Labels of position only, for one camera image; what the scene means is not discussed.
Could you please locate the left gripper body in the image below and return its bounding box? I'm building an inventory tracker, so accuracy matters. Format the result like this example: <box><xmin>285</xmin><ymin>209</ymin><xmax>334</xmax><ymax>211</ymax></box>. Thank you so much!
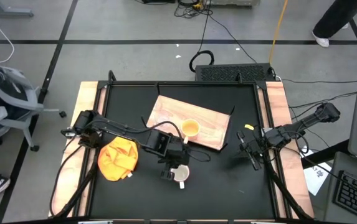
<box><xmin>157</xmin><ymin>139</ymin><xmax>192</xmax><ymax>172</ymax></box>

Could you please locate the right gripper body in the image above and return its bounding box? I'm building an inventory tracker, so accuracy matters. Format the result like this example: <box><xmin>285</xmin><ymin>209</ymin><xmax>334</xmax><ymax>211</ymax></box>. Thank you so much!
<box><xmin>242</xmin><ymin>131</ymin><xmax>272</xmax><ymax>157</ymax></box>

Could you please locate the white grey patterned mug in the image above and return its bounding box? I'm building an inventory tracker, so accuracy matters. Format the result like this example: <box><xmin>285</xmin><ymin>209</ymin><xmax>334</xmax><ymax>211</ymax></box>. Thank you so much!
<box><xmin>169</xmin><ymin>164</ymin><xmax>191</xmax><ymax>190</ymax></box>

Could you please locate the peach plastic mug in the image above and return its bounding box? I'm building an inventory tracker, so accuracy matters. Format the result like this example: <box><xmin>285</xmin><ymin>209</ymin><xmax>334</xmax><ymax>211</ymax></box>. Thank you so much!
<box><xmin>180</xmin><ymin>118</ymin><xmax>202</xmax><ymax>145</ymax></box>

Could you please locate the wooden cutting board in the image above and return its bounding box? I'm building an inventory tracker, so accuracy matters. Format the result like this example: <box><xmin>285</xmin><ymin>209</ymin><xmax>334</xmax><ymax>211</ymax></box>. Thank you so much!
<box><xmin>140</xmin><ymin>95</ymin><xmax>237</xmax><ymax>152</ymax></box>

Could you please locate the orange cloth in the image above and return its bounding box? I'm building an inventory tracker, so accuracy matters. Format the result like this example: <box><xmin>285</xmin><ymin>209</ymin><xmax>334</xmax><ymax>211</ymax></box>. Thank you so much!
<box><xmin>97</xmin><ymin>136</ymin><xmax>140</xmax><ymax>182</ymax></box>

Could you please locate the white paper sheet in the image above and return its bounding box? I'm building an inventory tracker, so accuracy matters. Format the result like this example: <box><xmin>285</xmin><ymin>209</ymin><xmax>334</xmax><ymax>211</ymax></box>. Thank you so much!
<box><xmin>299</xmin><ymin>148</ymin><xmax>333</xmax><ymax>197</ymax></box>

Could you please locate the black computer case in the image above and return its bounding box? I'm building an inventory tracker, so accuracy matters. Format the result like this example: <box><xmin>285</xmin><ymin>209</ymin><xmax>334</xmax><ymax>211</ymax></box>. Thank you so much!
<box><xmin>194</xmin><ymin>62</ymin><xmax>277</xmax><ymax>83</ymax></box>

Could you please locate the white box device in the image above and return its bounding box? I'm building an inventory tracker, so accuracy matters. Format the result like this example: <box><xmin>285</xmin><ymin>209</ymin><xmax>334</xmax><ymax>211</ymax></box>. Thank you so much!
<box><xmin>209</xmin><ymin>0</ymin><xmax>260</xmax><ymax>7</ymax></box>

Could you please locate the person's leg and shoe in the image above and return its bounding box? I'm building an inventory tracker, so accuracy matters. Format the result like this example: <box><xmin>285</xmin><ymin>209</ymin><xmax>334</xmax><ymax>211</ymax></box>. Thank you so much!
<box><xmin>311</xmin><ymin>0</ymin><xmax>357</xmax><ymax>49</ymax></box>

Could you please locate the grey blue office chair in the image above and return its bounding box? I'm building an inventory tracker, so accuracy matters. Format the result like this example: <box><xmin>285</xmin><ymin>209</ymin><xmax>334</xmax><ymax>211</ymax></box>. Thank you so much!
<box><xmin>0</xmin><ymin>55</ymin><xmax>67</xmax><ymax>153</ymax></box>

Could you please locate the grey desk foot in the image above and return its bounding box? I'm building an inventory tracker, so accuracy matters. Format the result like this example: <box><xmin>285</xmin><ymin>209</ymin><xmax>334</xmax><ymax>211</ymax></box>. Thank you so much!
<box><xmin>0</xmin><ymin>0</ymin><xmax>35</xmax><ymax>18</ymax></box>

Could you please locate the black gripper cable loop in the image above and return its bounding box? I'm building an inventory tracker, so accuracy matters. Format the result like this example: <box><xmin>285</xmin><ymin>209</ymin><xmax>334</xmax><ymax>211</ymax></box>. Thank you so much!
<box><xmin>184</xmin><ymin>145</ymin><xmax>212</xmax><ymax>164</ymax></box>

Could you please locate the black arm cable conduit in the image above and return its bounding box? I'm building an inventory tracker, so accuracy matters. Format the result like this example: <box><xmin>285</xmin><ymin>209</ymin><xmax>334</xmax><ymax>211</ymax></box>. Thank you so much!
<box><xmin>49</xmin><ymin>144</ymin><xmax>101</xmax><ymax>218</ymax></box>
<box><xmin>260</xmin><ymin>152</ymin><xmax>313</xmax><ymax>221</ymax></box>

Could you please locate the black floor cable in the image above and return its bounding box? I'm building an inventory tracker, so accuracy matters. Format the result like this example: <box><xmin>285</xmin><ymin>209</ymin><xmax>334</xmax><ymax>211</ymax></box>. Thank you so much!
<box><xmin>279</xmin><ymin>77</ymin><xmax>357</xmax><ymax>85</ymax></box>
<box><xmin>288</xmin><ymin>91</ymin><xmax>357</xmax><ymax>110</ymax></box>
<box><xmin>209</xmin><ymin>15</ymin><xmax>259</xmax><ymax>65</ymax></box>

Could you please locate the black aluminium table frame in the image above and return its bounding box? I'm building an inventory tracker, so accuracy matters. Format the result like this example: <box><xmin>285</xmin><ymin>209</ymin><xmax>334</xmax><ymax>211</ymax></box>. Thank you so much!
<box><xmin>74</xmin><ymin>70</ymin><xmax>294</xmax><ymax>224</ymax></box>

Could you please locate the black coiled cable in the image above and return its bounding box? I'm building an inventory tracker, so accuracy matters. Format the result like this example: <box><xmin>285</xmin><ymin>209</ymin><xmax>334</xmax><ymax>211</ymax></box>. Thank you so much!
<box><xmin>189</xmin><ymin>0</ymin><xmax>216</xmax><ymax>73</ymax></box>

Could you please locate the yellow cable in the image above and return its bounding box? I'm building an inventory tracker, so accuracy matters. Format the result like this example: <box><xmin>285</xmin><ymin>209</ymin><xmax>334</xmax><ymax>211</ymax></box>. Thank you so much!
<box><xmin>268</xmin><ymin>0</ymin><xmax>290</xmax><ymax>65</ymax></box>

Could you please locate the tangle of cables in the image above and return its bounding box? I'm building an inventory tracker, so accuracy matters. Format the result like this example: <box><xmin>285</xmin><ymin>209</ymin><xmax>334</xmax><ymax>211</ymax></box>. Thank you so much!
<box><xmin>174</xmin><ymin>0</ymin><xmax>214</xmax><ymax>19</ymax></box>

